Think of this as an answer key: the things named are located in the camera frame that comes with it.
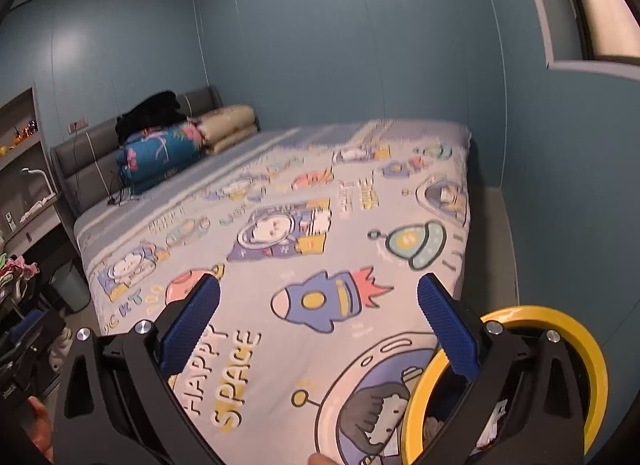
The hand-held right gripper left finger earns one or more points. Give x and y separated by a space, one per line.
192 330

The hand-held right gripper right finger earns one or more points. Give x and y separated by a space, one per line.
447 330

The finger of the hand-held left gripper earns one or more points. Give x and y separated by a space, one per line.
40 327

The black yellow-rimmed trash bin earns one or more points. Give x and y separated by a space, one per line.
540 312

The person's left hand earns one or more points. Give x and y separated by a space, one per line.
40 425

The white shoes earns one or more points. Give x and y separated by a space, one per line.
62 342

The pale green waste bin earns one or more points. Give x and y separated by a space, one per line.
70 287

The colourful clothes pile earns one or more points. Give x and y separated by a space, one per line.
20 265

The grey shelf unit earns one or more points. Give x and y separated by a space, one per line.
30 225

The white desk lamp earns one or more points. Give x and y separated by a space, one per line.
36 173

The grey padded headboard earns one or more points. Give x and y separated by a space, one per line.
80 165

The blue floral folded quilt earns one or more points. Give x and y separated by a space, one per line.
155 150

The bed with cartoon printed sheet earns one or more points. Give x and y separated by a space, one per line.
325 175

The orange shelf ornaments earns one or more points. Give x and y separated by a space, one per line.
27 129

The beige folded quilt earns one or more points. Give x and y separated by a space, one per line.
227 120

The black clothing pile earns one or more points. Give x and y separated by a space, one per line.
150 112

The wall socket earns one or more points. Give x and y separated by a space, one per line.
79 125

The window with grey frame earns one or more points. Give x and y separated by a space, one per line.
600 5

